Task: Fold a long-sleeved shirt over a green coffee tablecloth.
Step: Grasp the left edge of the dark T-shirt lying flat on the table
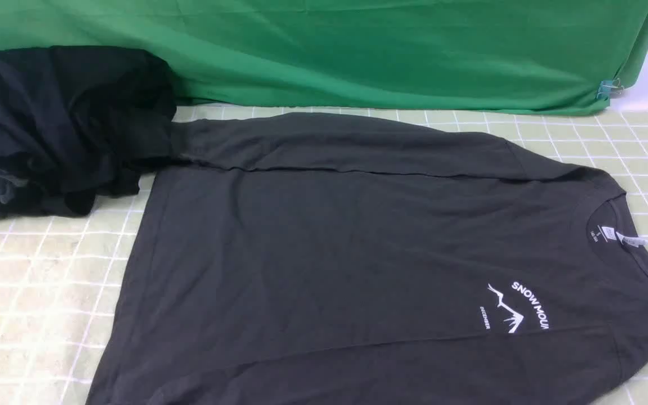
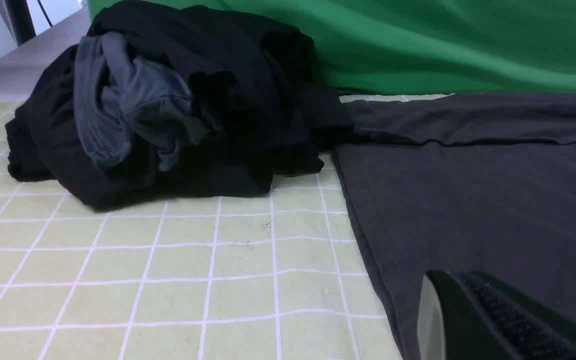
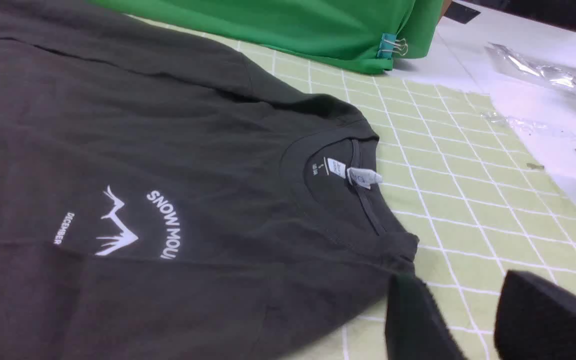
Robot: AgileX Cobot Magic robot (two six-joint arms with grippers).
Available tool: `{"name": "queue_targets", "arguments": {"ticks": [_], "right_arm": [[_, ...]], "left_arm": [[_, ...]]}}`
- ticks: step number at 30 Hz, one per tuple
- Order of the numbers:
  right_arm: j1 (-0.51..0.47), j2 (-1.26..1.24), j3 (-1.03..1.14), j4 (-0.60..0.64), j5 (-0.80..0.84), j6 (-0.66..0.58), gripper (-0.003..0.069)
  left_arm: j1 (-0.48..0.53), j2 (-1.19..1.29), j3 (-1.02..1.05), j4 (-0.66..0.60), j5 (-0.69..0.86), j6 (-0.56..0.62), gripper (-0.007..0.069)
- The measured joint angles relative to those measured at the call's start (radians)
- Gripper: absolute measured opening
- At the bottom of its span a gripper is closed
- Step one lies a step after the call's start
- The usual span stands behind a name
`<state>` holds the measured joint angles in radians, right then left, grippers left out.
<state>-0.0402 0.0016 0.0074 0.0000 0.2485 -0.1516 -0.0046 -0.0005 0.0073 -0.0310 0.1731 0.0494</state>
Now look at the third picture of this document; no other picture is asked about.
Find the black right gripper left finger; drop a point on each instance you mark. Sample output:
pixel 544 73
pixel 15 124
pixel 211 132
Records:
pixel 414 326

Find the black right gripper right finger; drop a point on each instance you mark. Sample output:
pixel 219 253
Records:
pixel 535 319

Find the gray long sleeve shirt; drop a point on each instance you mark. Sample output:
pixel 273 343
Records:
pixel 163 197

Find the light green grid tablecloth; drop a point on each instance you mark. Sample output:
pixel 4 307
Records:
pixel 460 182

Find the clear plastic wrap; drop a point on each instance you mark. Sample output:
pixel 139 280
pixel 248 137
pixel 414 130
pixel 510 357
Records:
pixel 527 126

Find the clear plastic bag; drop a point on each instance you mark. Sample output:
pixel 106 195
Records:
pixel 529 69

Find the teal binder clip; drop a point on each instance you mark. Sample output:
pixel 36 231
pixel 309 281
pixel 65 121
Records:
pixel 391 45

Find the green backdrop cloth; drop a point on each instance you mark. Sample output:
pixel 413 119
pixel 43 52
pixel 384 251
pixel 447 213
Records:
pixel 344 34

